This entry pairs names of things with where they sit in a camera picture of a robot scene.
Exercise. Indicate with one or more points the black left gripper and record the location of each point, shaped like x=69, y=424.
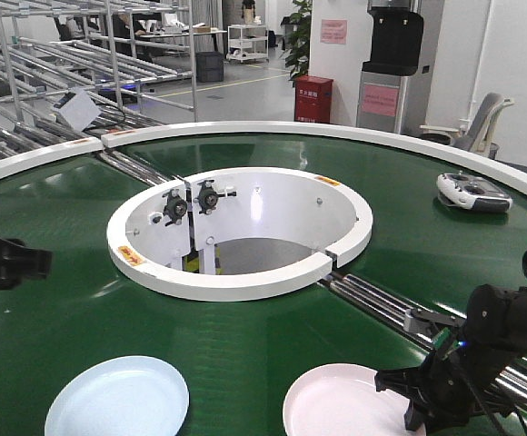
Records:
x=18, y=262

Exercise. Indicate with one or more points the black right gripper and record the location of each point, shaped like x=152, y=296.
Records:
x=443, y=392

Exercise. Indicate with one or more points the pink round plate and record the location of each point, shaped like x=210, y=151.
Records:
x=341, y=399

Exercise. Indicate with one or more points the light blue round plate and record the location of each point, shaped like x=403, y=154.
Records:
x=129, y=395

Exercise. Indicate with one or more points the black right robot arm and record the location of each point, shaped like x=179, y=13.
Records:
x=495, y=317

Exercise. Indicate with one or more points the white box on rack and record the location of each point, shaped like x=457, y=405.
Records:
x=76, y=109

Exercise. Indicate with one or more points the white grey remote controller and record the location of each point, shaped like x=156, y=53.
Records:
x=472, y=193

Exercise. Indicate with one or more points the metal roller rack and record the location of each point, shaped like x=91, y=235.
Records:
x=100, y=64

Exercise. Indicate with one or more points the grey office chair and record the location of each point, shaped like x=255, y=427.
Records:
x=478, y=138

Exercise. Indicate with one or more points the black storage crate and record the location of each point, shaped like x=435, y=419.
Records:
x=209, y=67

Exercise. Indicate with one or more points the black water dispenser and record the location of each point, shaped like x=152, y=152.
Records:
x=395, y=49

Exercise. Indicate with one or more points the red fire extinguisher box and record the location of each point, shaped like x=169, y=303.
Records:
x=313, y=99

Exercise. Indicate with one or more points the white wheeled cart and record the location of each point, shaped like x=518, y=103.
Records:
x=247, y=43

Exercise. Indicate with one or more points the green potted plant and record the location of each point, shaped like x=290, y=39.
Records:
x=298, y=57

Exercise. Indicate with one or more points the pink wall notice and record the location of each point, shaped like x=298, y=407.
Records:
x=333, y=31

